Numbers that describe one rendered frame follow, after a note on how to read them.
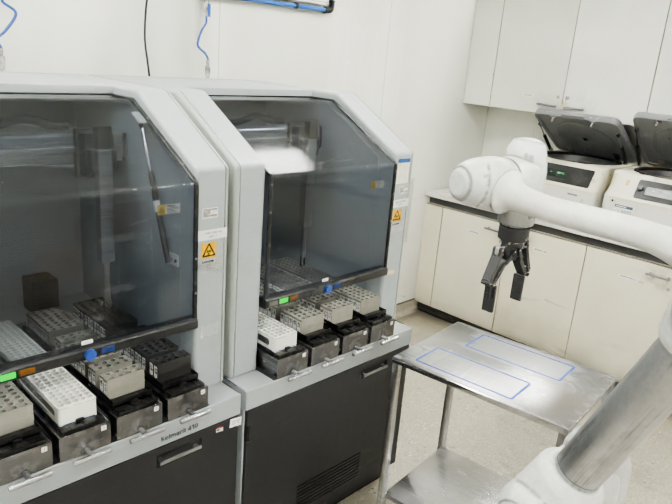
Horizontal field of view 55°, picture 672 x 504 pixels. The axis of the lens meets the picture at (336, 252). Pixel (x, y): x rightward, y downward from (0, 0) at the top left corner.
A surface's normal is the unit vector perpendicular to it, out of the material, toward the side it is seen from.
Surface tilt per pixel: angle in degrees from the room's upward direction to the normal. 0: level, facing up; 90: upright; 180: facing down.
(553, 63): 90
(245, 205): 90
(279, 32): 90
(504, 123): 90
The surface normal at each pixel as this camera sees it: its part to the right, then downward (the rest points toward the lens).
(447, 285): -0.71, 0.15
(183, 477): 0.71, 0.26
